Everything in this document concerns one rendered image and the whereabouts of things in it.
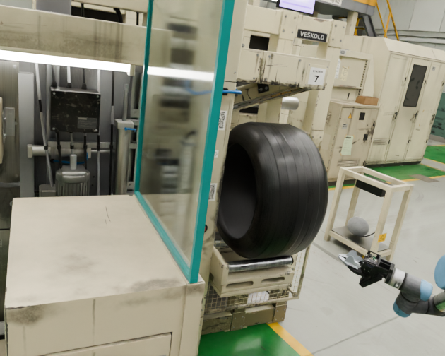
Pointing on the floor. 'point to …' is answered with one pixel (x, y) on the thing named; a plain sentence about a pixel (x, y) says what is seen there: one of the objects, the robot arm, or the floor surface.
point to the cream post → (222, 145)
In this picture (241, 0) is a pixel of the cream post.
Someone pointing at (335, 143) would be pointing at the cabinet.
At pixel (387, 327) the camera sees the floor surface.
